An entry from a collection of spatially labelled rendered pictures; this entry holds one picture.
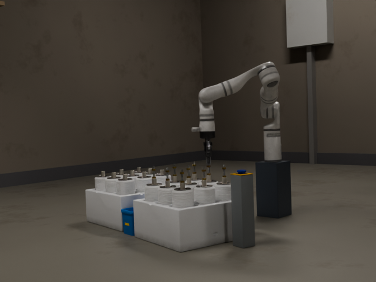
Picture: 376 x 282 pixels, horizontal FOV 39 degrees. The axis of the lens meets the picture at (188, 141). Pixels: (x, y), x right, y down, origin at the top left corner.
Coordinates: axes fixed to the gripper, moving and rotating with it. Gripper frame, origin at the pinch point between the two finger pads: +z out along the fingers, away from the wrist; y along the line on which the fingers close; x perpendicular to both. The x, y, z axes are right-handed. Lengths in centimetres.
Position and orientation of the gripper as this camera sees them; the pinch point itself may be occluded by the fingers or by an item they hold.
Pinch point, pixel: (208, 160)
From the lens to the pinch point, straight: 252.1
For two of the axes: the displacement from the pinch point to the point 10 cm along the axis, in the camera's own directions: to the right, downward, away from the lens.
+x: -10.0, 0.4, -0.5
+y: -0.5, -0.5, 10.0
